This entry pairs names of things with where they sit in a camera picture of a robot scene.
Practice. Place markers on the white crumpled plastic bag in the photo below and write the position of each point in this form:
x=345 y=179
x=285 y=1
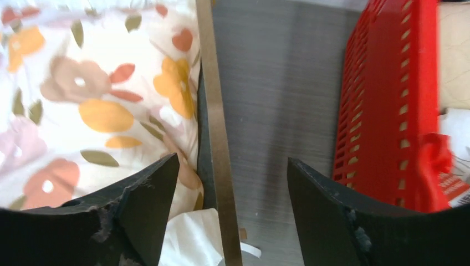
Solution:
x=455 y=124

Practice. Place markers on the red plastic basket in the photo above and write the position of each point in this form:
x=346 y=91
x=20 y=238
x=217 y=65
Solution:
x=388 y=146

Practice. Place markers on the wooden pet bed frame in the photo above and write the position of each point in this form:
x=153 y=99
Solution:
x=217 y=136

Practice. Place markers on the large floral cushion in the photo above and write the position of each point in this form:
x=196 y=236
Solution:
x=93 y=92

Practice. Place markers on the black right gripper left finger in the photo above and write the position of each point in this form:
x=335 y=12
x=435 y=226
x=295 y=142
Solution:
x=121 y=224

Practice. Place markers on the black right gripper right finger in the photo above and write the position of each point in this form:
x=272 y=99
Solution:
x=339 y=226

